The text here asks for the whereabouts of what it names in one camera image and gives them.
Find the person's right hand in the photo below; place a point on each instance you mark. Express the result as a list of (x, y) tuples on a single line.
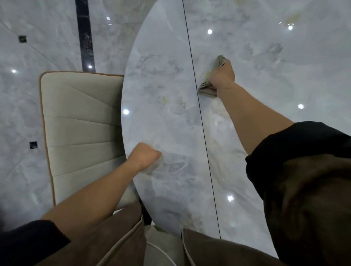
[(222, 75)]

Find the person's left hand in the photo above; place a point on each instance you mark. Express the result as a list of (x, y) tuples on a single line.
[(142, 157)]

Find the person's left fingers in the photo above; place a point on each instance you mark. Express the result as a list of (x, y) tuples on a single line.
[(155, 158)]

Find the beige cleaning cloth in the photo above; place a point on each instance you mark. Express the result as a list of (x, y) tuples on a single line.
[(208, 89)]

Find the person's left forearm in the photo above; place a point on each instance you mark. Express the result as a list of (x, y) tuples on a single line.
[(93, 196)]

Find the person's right forearm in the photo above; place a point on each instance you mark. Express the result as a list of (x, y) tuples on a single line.
[(249, 115)]

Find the beige upholstered chair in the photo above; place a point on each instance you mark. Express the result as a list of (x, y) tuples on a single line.
[(82, 123)]

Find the black shirt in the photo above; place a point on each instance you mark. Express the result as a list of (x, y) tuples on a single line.
[(296, 142)]

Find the brown apron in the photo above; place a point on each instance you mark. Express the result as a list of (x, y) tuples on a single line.
[(307, 213)]

